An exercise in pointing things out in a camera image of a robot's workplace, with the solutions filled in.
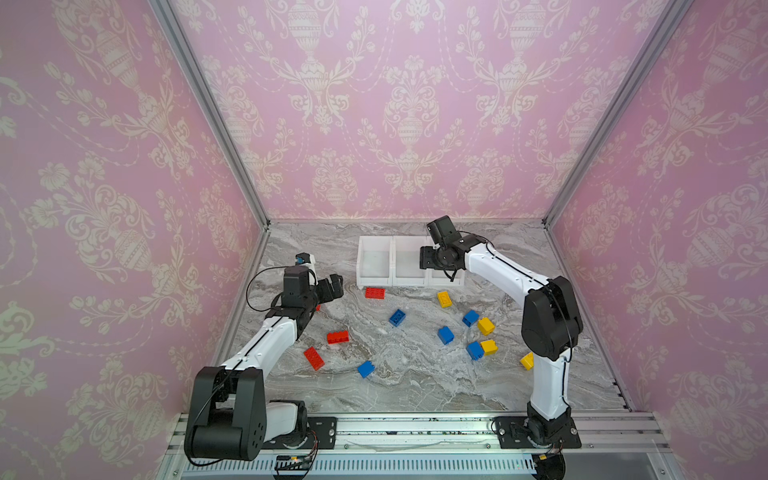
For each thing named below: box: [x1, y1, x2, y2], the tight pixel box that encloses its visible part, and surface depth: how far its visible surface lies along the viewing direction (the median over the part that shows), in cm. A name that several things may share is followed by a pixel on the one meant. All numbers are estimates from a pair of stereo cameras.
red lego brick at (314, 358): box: [304, 346, 325, 371], surface depth 87 cm
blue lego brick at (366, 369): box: [357, 360, 375, 379], surface depth 87 cm
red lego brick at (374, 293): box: [365, 287, 385, 299], surface depth 101 cm
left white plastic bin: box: [356, 236, 393, 289], surface depth 108 cm
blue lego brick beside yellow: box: [466, 341, 484, 361], surface depth 89 cm
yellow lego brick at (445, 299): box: [438, 291, 453, 308], surface depth 99 cm
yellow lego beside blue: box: [480, 339, 499, 356], surface depth 88 cm
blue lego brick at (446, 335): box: [438, 325, 455, 345], surface depth 92 cm
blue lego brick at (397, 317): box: [389, 308, 406, 327], surface depth 96 cm
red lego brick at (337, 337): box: [327, 330, 349, 344], surface depth 91 cm
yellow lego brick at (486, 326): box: [478, 317, 495, 336], surface depth 93 cm
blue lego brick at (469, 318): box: [462, 309, 480, 327], surface depth 94 cm
